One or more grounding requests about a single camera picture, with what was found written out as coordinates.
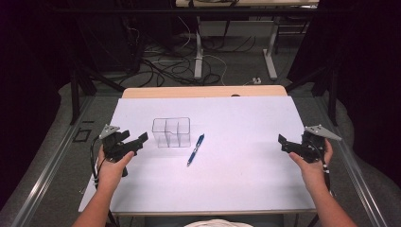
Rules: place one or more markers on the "blue pen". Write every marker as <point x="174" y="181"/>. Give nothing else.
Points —
<point x="195" y="150"/>

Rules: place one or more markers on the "wooden table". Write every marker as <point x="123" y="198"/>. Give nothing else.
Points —
<point x="205" y="91"/>

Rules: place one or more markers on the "person's left hand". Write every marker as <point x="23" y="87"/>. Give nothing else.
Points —
<point x="110" y="171"/>

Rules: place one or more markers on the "person's right hand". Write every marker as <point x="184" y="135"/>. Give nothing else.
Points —
<point x="315" y="173"/>

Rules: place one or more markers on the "black metal stand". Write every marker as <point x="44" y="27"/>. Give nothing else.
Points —
<point x="331" y="94"/>
<point x="75" y="94"/>

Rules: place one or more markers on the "white power plug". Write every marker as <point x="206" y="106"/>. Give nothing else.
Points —
<point x="257" y="80"/>

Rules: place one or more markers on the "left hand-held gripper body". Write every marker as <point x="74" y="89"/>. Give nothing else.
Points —
<point x="111" y="143"/>

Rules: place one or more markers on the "clear plastic organizer box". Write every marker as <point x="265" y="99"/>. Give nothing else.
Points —
<point x="171" y="132"/>

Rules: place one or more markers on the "white table mat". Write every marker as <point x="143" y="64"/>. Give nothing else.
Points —
<point x="220" y="119"/>

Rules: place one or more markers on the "dark curtain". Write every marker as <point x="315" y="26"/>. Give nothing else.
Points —
<point x="372" y="78"/>
<point x="28" y="94"/>

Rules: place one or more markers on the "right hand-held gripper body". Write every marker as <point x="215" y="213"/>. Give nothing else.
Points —
<point x="313" y="145"/>

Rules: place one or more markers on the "white desk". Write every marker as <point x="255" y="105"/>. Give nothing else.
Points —
<point x="198" y="53"/>

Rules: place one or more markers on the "metal floor rail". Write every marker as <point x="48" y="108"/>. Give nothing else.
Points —
<point x="356" y="170"/>
<point x="44" y="176"/>

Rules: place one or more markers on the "person's white shirt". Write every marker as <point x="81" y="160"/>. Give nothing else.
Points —
<point x="217" y="223"/>

